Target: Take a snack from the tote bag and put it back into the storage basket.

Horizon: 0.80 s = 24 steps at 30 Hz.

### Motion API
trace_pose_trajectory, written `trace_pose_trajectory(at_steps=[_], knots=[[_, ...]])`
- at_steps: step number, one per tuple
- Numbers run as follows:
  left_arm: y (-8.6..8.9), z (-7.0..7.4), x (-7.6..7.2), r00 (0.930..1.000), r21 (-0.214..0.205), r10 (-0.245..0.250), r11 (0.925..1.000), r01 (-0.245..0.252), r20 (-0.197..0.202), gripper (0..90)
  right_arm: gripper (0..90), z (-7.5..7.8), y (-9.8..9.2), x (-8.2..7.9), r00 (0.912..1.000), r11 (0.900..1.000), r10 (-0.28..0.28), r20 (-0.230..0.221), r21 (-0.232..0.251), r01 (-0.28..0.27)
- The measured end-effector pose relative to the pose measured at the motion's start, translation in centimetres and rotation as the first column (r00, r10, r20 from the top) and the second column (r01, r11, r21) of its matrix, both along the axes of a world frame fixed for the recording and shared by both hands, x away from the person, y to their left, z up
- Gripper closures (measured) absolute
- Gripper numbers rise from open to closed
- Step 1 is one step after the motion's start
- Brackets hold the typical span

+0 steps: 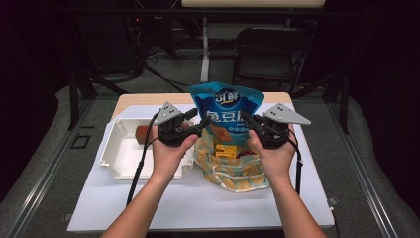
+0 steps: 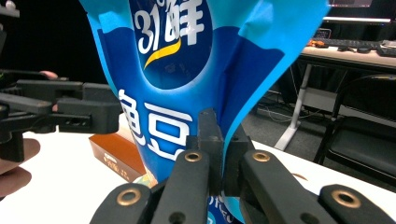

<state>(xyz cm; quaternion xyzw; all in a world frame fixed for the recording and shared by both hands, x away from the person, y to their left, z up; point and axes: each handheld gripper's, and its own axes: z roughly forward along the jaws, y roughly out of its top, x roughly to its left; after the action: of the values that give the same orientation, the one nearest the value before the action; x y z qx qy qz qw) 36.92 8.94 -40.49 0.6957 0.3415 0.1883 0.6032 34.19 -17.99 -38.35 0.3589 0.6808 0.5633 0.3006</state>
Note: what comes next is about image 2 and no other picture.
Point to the white table mat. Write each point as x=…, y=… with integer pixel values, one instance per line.
x=62, y=199

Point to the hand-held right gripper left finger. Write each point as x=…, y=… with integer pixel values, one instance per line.
x=211, y=149

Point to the black folding chair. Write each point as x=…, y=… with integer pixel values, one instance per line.
x=358, y=149

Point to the black keyboard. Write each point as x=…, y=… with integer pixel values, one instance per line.
x=345, y=43

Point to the blue snack pouch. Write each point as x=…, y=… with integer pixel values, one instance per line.
x=174, y=109

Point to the beige desk with white leg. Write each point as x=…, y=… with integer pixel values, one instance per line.
x=342, y=59

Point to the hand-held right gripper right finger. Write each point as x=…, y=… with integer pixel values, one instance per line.
x=235, y=161

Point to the brown box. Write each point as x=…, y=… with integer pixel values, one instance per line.
x=115, y=155

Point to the dark monitor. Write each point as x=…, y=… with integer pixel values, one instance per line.
x=358, y=9

